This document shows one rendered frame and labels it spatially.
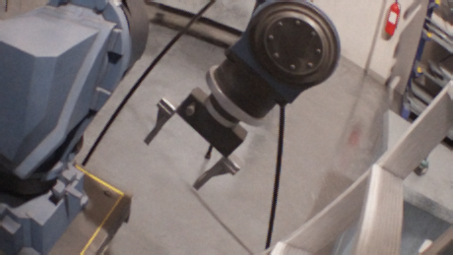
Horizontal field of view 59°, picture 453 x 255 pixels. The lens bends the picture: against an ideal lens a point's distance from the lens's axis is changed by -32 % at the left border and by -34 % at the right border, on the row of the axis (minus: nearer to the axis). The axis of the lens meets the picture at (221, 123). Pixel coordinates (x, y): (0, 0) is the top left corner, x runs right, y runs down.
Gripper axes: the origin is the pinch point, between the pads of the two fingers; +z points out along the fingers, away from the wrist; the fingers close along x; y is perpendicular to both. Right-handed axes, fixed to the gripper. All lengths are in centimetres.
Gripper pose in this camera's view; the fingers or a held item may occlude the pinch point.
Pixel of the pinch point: (176, 158)
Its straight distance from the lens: 116.1
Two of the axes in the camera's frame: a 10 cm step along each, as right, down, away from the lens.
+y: -2.1, 3.4, -9.2
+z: -6.4, 6.6, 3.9
